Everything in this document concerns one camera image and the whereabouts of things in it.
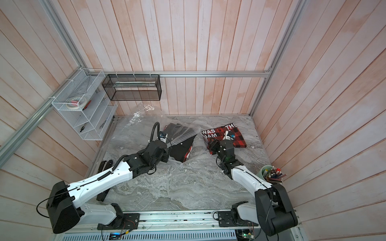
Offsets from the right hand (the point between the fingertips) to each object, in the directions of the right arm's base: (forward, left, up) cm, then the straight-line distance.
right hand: (213, 138), depth 88 cm
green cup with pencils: (-23, -26, +2) cm, 35 cm away
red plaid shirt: (-4, +20, +3) cm, 20 cm away
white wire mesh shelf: (-1, +66, +15) cm, 68 cm away
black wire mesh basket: (+37, +56, +10) cm, 68 cm away
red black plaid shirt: (+14, -6, -12) cm, 19 cm away
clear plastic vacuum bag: (+22, +52, -13) cm, 58 cm away
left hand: (-10, +27, +3) cm, 29 cm away
